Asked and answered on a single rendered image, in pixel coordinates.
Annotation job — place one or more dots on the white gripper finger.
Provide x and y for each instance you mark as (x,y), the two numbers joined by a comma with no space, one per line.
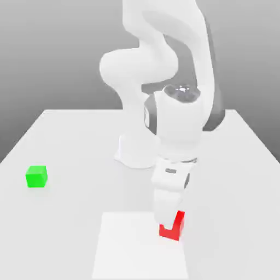
(168,225)

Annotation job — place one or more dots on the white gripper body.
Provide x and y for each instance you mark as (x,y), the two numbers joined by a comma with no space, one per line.
(166,203)

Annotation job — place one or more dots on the small red cube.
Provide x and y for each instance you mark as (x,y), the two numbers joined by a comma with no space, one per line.
(175,234)

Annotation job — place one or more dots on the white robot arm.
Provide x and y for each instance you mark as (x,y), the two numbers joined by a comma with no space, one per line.
(157,65)

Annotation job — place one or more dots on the small green cube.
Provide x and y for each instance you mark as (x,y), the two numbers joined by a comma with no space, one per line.
(36,177)

